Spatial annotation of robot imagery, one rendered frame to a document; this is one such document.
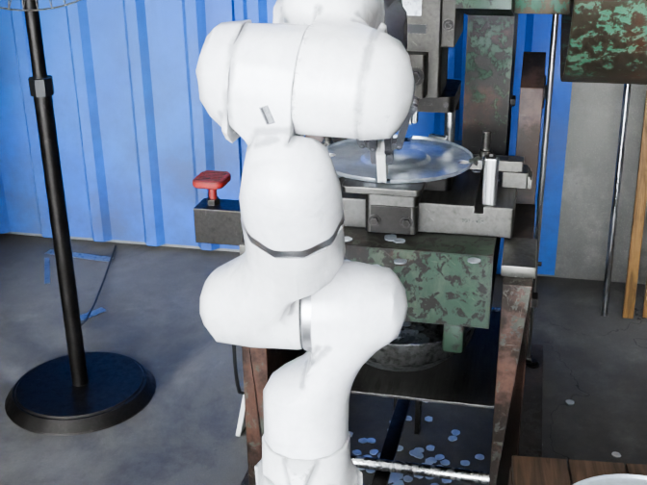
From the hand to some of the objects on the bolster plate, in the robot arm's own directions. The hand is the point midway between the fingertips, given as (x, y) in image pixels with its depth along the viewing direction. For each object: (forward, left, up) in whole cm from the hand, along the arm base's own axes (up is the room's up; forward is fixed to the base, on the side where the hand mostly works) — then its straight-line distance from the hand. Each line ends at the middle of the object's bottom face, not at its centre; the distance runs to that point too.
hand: (382, 162), depth 156 cm
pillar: (+33, -11, -8) cm, 36 cm away
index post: (+13, -19, -12) cm, 26 cm away
